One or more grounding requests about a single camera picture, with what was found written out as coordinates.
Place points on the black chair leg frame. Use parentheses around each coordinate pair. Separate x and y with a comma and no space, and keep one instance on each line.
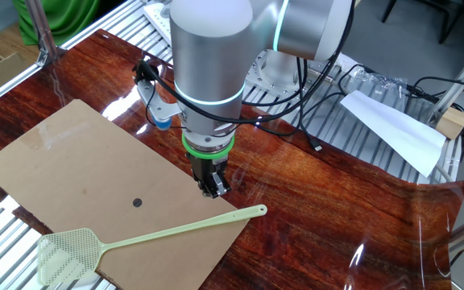
(453,22)

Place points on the wooden block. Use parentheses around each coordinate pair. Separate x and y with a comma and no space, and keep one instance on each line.
(453,123)

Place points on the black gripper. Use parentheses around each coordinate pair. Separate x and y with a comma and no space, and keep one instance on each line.
(204,167)

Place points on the pale green plastic flyswatter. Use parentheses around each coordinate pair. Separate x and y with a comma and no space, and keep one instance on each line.
(175,229)

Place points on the green cloth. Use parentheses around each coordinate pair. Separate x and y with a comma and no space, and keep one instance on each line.
(63,20)

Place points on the clear plastic bag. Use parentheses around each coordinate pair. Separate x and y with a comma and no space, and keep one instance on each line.
(377,82)

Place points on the brown cardboard sheet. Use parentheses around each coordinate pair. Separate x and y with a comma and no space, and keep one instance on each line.
(95,161)

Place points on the glossy red woodgrain mat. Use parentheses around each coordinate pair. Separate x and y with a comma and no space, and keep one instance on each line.
(336,221)

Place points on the white power strip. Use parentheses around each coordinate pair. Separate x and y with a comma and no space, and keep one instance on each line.
(157,20)

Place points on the white paper sheet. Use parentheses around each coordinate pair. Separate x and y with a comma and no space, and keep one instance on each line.
(393,129)

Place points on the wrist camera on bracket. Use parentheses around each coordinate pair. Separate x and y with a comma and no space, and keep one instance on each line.
(155,104)

